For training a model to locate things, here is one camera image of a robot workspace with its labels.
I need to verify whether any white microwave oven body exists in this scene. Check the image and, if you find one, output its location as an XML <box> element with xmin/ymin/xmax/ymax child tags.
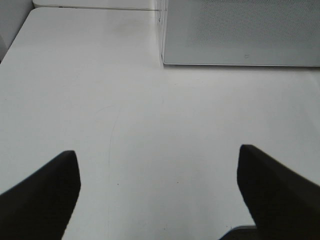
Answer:
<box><xmin>154</xmin><ymin>0</ymin><xmax>169</xmax><ymax>65</ymax></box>

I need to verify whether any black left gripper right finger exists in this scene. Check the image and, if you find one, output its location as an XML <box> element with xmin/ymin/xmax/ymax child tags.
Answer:
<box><xmin>237</xmin><ymin>144</ymin><xmax>320</xmax><ymax>240</ymax></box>

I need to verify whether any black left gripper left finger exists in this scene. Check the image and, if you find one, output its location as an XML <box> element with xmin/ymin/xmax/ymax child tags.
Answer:
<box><xmin>0</xmin><ymin>150</ymin><xmax>81</xmax><ymax>240</ymax></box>

